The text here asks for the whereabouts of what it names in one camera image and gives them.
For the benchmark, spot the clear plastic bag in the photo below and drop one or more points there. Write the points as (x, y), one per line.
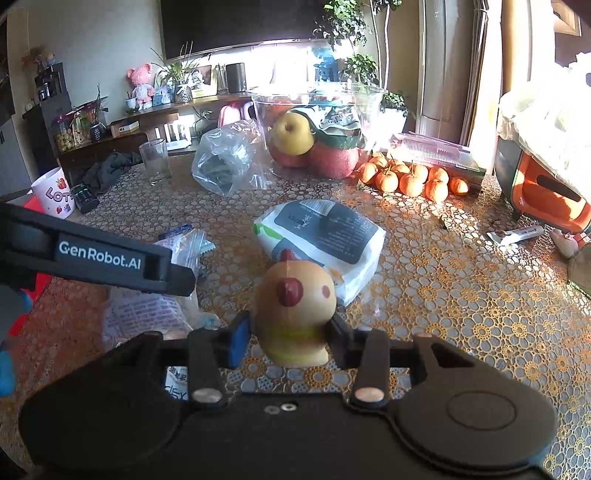
(221, 157)

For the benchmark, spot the potted grass plant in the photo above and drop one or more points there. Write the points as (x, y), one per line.
(180, 78)

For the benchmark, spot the wooden cabinet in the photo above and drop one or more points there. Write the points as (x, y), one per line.
(115, 145)

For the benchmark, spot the white plastic bin bag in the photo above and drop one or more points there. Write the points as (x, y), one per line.
(549, 115)

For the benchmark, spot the small plant in white pot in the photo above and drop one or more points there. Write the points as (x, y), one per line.
(395, 108)

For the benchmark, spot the white strawberry mug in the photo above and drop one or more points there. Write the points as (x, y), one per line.
(55, 194)

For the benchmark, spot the small red apple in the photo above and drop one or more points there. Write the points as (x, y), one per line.
(286, 159)

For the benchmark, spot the wooden chicken toy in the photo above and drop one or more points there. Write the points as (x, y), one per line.
(295, 304)

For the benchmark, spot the clear fruit bowl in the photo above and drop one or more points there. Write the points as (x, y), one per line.
(364, 110)

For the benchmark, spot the crinkled clear plastic packet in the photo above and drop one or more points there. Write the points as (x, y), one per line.
(143, 314)

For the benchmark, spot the tall leafy tree plant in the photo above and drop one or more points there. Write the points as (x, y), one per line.
(346, 27)

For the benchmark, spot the black coffee machine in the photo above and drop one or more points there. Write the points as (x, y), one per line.
(48, 83)

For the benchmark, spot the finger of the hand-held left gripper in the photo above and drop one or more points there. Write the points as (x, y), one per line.
(180, 279)

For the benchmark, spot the pink doll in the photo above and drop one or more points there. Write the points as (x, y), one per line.
(141, 85)

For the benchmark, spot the large red apple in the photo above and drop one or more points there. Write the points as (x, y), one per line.
(333, 161)

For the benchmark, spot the dark cloth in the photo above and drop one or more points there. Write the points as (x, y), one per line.
(113, 170)

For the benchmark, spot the floral lace desktop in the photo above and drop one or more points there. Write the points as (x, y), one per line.
(452, 295)

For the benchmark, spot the photo frame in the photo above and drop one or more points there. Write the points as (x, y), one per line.
(202, 81)

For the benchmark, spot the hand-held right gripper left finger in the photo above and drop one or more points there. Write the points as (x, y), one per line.
(238, 341)

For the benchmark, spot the yellow apple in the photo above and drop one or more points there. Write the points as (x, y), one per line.
(292, 134)

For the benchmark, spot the black speaker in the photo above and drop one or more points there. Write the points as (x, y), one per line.
(236, 78)

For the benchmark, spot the clear plastic box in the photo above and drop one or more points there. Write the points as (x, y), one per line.
(438, 152)

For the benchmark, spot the person's left hand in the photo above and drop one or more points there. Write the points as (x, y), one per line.
(11, 314)

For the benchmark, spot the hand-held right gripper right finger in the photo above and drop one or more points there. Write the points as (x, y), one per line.
(340, 344)

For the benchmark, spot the pink toy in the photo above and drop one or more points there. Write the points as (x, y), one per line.
(570, 242)

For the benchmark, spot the orange and grey bin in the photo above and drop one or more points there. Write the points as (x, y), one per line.
(540, 194)

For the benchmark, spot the snack jar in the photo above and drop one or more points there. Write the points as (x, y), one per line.
(64, 136)

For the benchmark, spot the black remote control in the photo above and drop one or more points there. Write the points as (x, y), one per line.
(86, 198)

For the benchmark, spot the blue snack packet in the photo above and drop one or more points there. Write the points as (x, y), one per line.
(184, 244)

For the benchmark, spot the flat cardboard box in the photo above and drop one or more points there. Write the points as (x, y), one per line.
(124, 129)

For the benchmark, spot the drinking glass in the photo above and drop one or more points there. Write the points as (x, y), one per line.
(155, 161)

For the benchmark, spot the white tube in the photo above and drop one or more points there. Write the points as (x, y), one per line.
(515, 235)

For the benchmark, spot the plant in black pot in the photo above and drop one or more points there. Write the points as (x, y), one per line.
(94, 124)

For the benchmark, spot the pink chair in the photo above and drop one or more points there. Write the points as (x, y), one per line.
(233, 113)

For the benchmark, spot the orange fruit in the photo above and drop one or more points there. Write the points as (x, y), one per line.
(279, 108)

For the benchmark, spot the green and white packet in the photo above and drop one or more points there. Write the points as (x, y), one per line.
(334, 124)

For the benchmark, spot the white tissue pack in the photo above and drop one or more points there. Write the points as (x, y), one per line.
(323, 230)

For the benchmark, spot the pile of tangerines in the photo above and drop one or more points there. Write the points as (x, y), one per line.
(411, 182)

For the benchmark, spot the red box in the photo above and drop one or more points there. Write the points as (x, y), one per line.
(32, 300)

